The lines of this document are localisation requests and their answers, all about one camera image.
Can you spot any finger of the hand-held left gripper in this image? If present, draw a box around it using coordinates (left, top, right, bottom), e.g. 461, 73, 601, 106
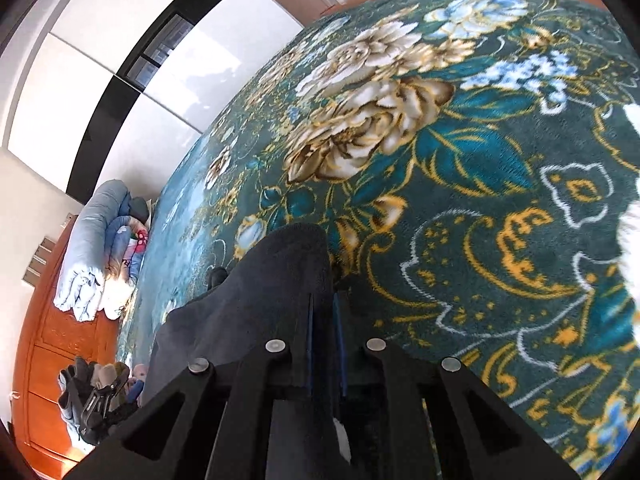
94, 377, 132, 405

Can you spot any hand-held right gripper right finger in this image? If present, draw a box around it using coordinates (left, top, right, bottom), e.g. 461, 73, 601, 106
331, 286, 583, 480

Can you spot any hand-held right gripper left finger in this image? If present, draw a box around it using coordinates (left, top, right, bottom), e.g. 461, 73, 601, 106
65, 292, 316, 480

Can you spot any dark grey fleece garment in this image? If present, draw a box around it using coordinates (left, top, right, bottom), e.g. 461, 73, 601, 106
141, 222, 352, 463

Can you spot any beige fluffy folded garment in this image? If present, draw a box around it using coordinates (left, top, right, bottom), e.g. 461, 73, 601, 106
92, 362, 119, 389

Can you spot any pink dotted folded garment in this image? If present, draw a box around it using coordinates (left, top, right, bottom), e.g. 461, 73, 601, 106
129, 364, 150, 397

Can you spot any orange wooden headboard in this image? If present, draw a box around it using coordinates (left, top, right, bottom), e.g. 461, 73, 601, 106
14, 215, 122, 479

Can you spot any floral folded quilt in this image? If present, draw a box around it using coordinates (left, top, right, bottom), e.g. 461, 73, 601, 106
97, 214, 152, 321

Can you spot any light blue folded quilt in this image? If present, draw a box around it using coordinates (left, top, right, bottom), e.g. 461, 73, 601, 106
52, 179, 134, 322

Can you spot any dark grey pillow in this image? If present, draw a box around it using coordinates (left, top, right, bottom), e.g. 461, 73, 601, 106
127, 196, 154, 226

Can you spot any teal floral blanket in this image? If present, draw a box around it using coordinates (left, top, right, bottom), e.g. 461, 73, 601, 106
115, 0, 640, 480

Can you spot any white glossy wardrobe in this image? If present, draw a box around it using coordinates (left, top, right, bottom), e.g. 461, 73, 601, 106
0, 0, 322, 207

